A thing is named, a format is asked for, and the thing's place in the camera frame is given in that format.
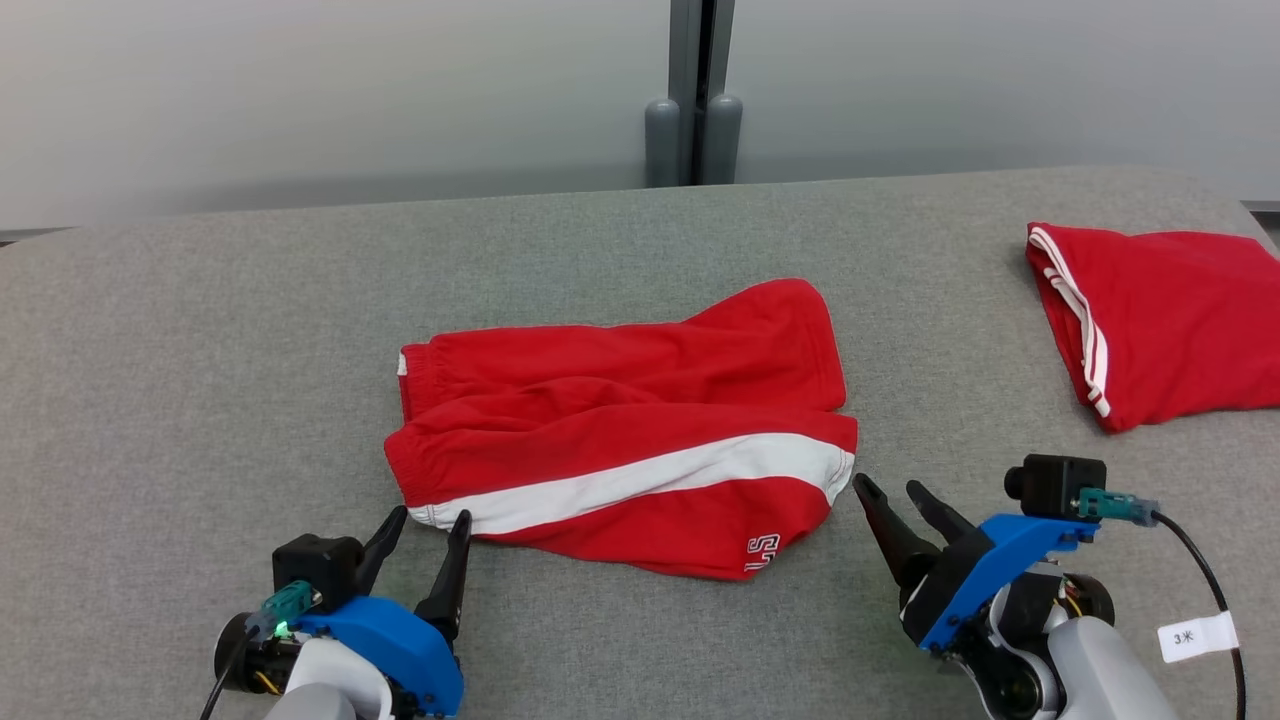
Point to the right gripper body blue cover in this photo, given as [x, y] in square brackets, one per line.
[1000, 560]

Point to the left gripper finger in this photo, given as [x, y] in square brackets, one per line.
[450, 580]
[382, 550]

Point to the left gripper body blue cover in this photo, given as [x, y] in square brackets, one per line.
[410, 645]

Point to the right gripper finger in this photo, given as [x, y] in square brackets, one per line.
[940, 515]
[900, 540]

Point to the red shorts with white stripe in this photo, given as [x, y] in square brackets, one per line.
[620, 440]

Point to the red jersey with black numbers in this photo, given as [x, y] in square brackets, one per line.
[1180, 320]

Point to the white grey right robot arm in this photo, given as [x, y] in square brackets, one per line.
[1100, 670]

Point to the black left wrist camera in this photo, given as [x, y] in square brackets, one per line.
[310, 565]

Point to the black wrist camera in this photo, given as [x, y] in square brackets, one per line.
[310, 565]
[1055, 485]

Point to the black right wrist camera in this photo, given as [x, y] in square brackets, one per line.
[1055, 485]

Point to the grey cylindrical post foot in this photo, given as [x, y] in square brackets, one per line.
[663, 145]
[722, 140]

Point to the grey wall baseboard strip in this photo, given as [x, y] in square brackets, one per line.
[35, 234]
[1262, 206]

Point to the grey metal partition post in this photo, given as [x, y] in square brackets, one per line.
[685, 50]

